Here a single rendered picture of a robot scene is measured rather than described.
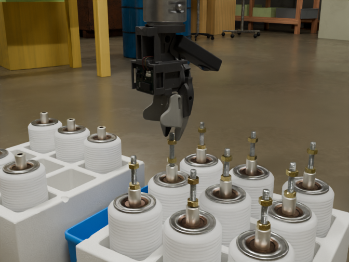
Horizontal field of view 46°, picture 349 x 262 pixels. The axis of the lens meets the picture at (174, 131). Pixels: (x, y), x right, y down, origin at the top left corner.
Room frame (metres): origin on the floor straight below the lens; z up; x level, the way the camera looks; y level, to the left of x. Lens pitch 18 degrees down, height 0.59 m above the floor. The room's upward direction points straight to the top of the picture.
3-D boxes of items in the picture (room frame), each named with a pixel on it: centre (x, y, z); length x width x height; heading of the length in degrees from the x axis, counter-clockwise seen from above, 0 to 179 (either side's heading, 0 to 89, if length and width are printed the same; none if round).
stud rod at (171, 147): (0.74, 0.01, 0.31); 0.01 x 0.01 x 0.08
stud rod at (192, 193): (0.58, -0.03, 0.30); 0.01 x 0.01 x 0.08
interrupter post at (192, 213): (0.58, -0.03, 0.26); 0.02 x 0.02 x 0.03
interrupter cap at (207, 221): (0.58, -0.03, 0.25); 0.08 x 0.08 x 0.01
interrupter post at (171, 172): (0.74, 0.01, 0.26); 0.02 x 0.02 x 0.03
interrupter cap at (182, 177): (0.74, 0.01, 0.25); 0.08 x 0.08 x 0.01
